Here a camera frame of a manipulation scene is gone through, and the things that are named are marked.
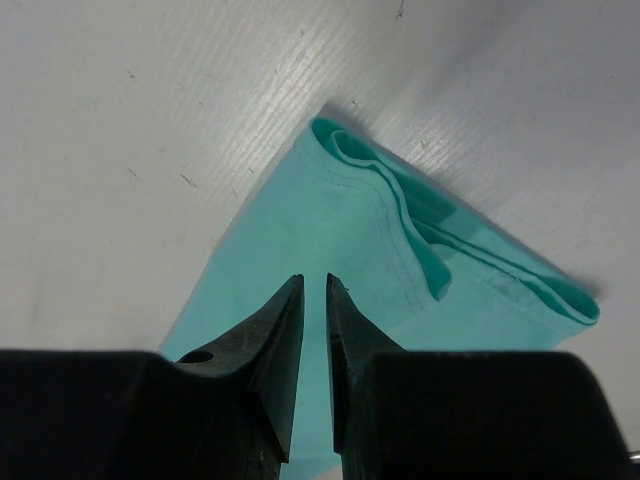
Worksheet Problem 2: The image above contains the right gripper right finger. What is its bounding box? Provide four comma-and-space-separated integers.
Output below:
326, 276, 639, 479

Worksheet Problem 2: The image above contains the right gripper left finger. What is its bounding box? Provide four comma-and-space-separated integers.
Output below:
1, 275, 304, 479

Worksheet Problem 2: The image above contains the teal t-shirt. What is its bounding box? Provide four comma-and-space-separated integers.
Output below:
162, 117, 600, 479

